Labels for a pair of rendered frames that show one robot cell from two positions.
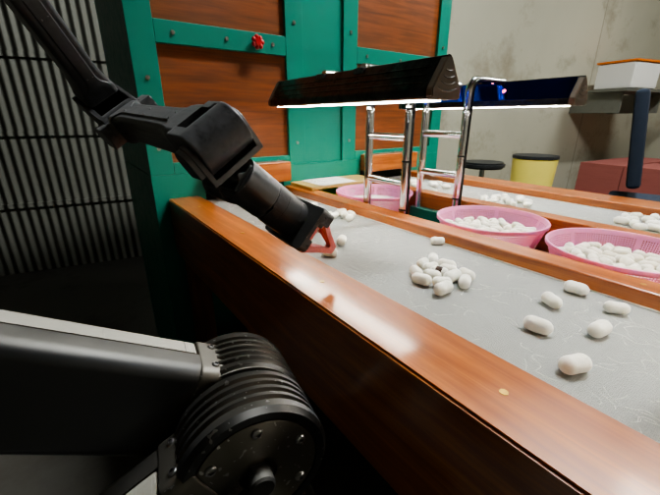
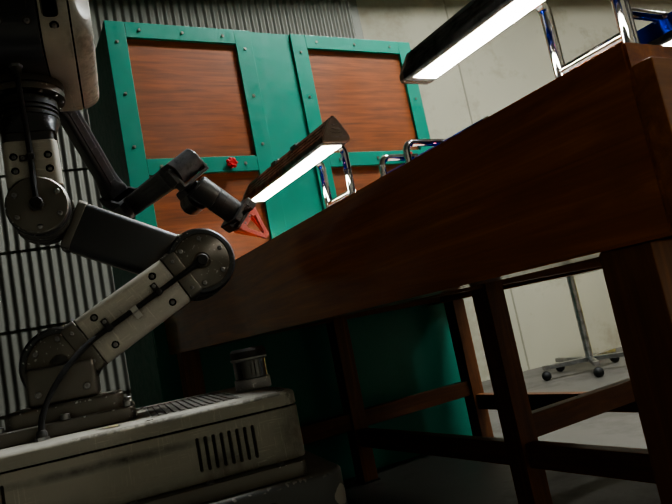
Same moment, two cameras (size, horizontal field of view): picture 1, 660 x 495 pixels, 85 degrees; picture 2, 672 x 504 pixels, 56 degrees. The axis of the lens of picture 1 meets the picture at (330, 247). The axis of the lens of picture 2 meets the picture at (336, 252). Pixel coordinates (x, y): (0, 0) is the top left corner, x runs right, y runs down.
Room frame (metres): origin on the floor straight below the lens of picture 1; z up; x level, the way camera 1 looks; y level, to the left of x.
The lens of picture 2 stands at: (-0.92, -0.30, 0.56)
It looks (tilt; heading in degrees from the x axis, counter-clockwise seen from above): 7 degrees up; 6
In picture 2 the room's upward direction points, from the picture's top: 11 degrees counter-clockwise
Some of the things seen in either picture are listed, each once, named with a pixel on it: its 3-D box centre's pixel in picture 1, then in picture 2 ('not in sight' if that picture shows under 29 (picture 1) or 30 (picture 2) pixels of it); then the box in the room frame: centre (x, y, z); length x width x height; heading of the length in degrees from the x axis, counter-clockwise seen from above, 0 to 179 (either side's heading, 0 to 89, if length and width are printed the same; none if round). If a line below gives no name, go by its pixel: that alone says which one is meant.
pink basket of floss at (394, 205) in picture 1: (373, 203); not in sight; (1.25, -0.15, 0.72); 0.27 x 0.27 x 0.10
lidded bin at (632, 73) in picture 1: (627, 76); not in sight; (4.47, -3.35, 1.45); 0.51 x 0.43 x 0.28; 116
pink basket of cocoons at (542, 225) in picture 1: (488, 235); not in sight; (0.89, -0.41, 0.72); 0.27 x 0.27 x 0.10
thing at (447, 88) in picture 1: (341, 87); (287, 165); (0.95, -0.03, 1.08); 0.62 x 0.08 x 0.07; 36
